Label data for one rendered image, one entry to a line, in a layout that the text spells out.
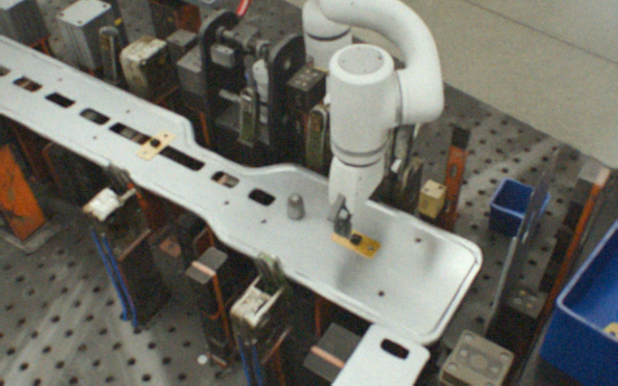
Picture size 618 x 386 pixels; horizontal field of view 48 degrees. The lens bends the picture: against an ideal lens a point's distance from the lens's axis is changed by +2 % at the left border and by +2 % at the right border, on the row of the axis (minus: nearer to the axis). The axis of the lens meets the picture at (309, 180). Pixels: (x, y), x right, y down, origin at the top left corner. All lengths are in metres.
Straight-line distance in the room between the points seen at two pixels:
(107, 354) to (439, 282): 0.70
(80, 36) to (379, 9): 0.82
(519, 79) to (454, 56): 0.32
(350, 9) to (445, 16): 2.60
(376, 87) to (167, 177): 0.57
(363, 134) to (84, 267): 0.87
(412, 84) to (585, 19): 2.77
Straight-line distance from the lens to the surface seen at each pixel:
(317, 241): 1.18
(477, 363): 1.01
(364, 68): 0.89
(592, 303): 1.14
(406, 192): 1.24
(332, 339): 1.10
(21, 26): 1.84
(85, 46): 1.61
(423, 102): 0.93
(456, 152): 1.14
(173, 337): 1.46
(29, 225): 1.70
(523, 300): 1.05
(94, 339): 1.51
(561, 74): 3.28
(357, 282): 1.13
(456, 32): 3.45
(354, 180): 1.00
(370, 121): 0.92
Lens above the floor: 1.93
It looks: 47 degrees down
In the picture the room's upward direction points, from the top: 3 degrees counter-clockwise
